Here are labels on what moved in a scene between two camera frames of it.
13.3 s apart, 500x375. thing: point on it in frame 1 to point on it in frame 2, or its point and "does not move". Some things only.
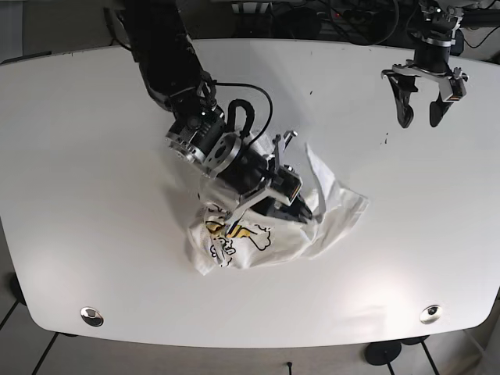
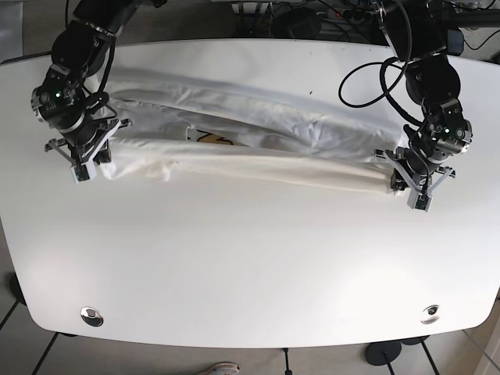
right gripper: (402, 79) to (424, 183)
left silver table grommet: (91, 316) does not move
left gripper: (276, 186) to (86, 153)
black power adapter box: (297, 23) does not move
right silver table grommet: (430, 314) does not move
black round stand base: (383, 352) does not move
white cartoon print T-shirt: (264, 237) to (166, 125)
